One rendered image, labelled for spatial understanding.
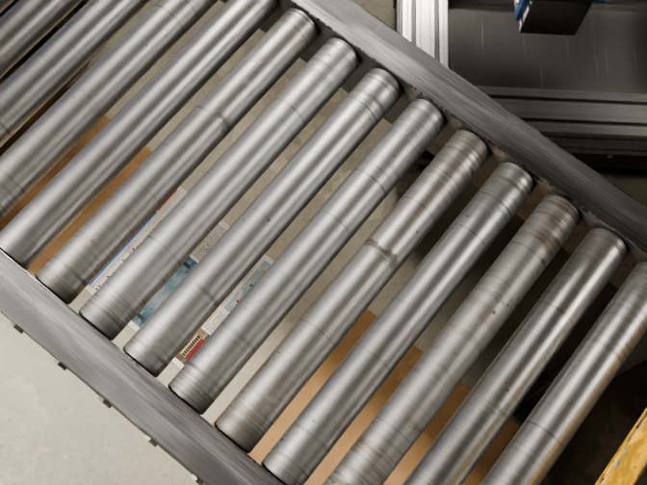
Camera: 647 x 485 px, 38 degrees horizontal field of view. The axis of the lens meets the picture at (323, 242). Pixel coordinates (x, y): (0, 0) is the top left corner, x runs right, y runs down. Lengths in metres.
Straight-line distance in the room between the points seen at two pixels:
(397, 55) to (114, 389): 0.51
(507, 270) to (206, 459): 0.39
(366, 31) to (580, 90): 0.77
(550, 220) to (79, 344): 0.54
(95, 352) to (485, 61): 1.09
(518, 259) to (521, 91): 0.79
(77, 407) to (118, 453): 0.12
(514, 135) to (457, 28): 0.79
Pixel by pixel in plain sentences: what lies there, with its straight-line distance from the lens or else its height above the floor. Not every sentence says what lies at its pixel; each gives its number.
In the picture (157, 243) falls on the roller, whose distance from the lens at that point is 1.05.
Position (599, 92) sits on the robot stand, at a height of 0.23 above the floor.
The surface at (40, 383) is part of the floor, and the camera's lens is 1.87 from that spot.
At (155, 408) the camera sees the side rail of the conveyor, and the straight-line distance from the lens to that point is 1.00.
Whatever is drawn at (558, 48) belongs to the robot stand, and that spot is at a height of 0.21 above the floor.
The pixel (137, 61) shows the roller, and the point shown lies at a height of 0.79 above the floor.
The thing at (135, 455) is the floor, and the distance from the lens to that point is 1.81.
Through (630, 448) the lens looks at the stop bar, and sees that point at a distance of 1.03.
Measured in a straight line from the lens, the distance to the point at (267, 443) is 1.79.
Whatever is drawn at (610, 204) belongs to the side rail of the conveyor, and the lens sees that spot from 1.12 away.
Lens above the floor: 1.78
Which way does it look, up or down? 71 degrees down
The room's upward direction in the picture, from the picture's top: 7 degrees clockwise
